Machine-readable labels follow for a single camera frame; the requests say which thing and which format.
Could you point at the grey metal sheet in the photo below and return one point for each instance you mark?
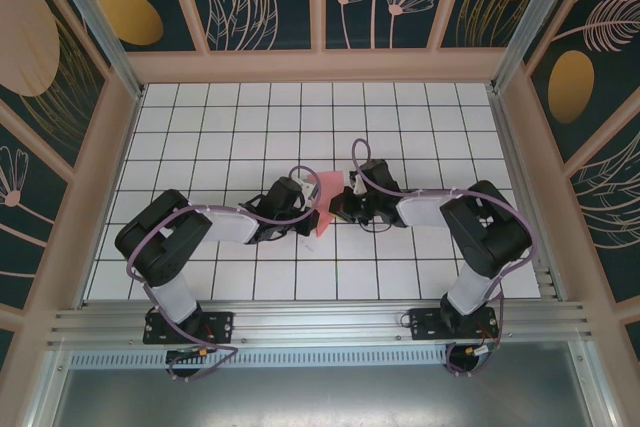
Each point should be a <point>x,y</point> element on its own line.
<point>320,397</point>

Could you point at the aluminium mounting rail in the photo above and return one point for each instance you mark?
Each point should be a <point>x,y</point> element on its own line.
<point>320,319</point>

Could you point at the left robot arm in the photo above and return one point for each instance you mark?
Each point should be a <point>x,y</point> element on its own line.
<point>230,229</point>

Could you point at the white camera bracket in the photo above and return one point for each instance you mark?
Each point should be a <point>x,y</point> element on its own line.
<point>357,183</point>
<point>306,187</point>

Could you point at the white left camera bracket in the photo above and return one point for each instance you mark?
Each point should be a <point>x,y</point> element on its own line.
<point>306,187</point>

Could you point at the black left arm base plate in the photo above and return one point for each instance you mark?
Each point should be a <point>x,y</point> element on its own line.
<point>220,327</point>

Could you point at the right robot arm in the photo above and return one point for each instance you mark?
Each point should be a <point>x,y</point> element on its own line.
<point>425,209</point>

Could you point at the aluminium side rail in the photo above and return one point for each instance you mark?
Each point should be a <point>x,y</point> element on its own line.
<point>520,197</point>

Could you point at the aluminium frame post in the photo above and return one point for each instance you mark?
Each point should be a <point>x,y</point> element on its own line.
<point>100,22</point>
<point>535,12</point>

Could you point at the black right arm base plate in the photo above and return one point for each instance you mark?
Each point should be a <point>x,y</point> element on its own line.
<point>425,327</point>

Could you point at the pink paper sheet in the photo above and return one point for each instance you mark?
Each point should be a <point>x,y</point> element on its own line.
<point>331,182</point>

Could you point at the white right camera bracket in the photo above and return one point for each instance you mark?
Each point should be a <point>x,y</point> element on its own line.
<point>357,183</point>

